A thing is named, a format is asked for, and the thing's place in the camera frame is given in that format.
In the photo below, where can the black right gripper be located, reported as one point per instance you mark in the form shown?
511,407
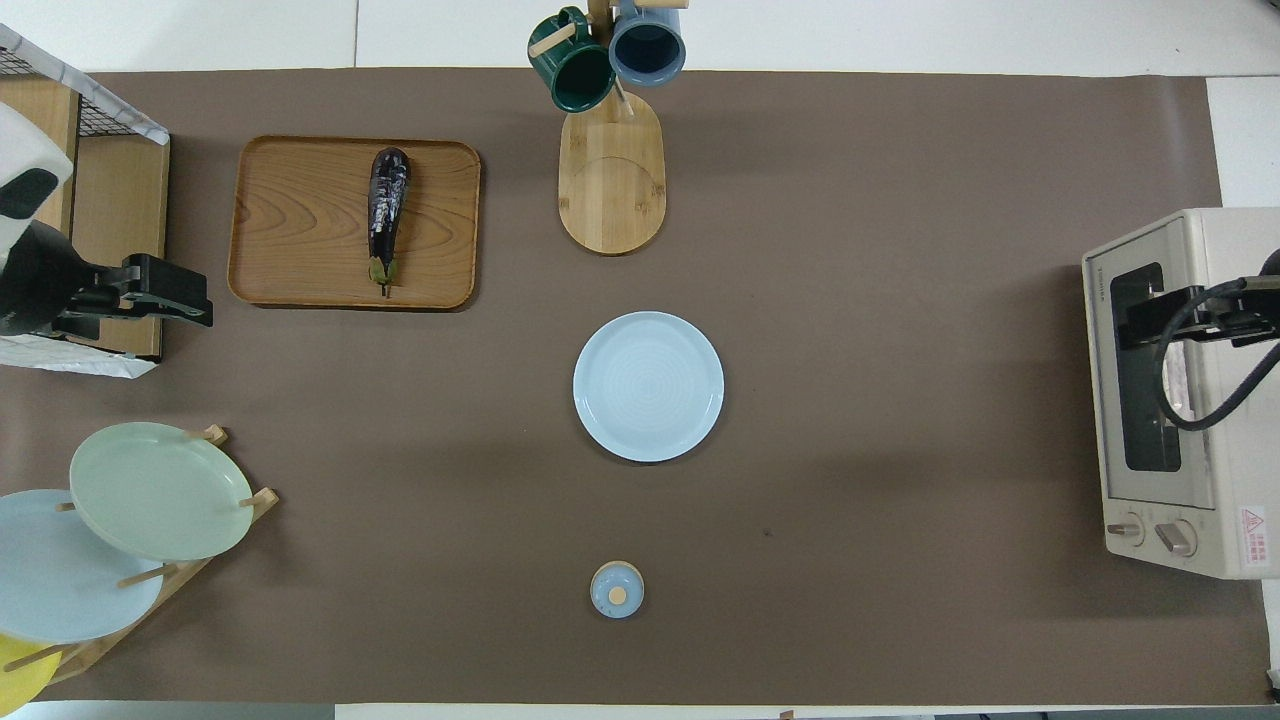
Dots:
1255,320

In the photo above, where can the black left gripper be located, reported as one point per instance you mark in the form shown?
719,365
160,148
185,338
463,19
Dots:
35,285

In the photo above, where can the cream toaster oven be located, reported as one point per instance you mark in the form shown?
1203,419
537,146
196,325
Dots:
1240,450

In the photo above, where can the dark purple eggplant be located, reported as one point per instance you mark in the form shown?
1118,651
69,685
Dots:
388,200

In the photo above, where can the light blue ribbed plate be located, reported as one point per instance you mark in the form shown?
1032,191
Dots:
648,386

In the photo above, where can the wooden serving tray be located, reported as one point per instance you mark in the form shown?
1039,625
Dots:
300,230

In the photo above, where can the pale green plate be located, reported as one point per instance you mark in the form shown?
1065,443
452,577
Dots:
160,490

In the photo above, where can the wooden plate rack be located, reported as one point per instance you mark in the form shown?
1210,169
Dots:
262,503

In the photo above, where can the brown table mat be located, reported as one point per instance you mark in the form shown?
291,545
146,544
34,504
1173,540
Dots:
850,300

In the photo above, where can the pale blue smooth plate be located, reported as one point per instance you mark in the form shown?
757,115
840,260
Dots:
60,590

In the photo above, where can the yellow plate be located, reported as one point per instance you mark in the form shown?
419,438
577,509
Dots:
20,685

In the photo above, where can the wooden mug tree stand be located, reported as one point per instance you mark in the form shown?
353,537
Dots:
610,190

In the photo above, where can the dark green mug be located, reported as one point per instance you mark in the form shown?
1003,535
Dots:
580,75

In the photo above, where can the blue mug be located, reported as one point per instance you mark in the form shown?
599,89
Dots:
648,50

